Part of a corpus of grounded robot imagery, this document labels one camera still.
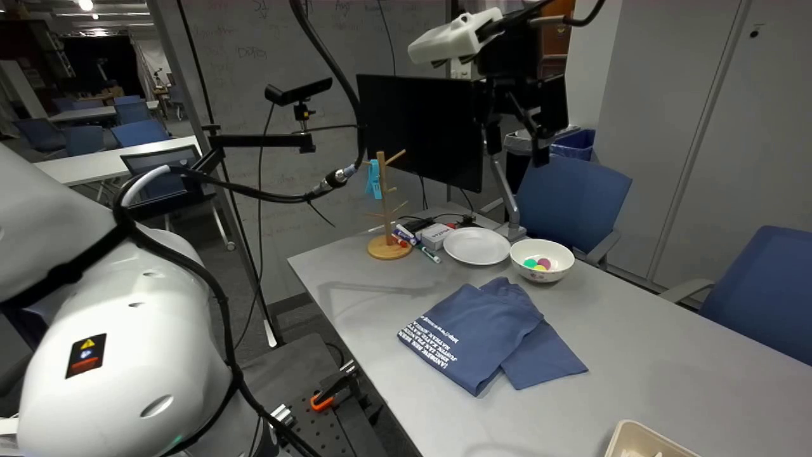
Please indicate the blue office chair near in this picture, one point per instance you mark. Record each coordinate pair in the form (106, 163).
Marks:
(764, 294)

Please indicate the blue trash bin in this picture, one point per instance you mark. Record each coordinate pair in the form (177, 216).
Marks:
(575, 143)

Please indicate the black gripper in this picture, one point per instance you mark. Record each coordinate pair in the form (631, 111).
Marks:
(510, 61)

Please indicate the black monitor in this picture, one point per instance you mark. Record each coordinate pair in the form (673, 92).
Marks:
(430, 121)

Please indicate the black camera on stand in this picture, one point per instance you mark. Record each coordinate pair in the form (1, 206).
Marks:
(303, 92)

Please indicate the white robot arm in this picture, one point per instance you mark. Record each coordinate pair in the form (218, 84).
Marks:
(137, 353)

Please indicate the blue office chair far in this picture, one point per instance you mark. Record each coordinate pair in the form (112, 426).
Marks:
(576, 205)

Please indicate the wooden mug tree stand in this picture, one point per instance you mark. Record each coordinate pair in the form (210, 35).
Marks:
(387, 244)

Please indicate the blue office chair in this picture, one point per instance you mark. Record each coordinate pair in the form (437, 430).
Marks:
(576, 205)
(764, 294)

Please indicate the small box on table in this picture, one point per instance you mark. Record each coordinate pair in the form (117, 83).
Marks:
(430, 239)

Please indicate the white bowl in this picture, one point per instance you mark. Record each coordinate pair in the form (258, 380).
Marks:
(561, 261)

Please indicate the beige plastic tray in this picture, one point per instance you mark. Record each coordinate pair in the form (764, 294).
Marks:
(638, 440)

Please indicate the green ball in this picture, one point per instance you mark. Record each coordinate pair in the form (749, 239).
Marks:
(532, 263)

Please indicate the orange black clamp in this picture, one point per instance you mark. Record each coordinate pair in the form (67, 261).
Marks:
(334, 390)

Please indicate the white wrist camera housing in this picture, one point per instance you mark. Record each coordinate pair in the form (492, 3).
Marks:
(458, 39)

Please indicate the blue t-shirt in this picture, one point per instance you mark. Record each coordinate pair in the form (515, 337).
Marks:
(484, 332)

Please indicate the white plate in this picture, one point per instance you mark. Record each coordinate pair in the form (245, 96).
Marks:
(475, 248)

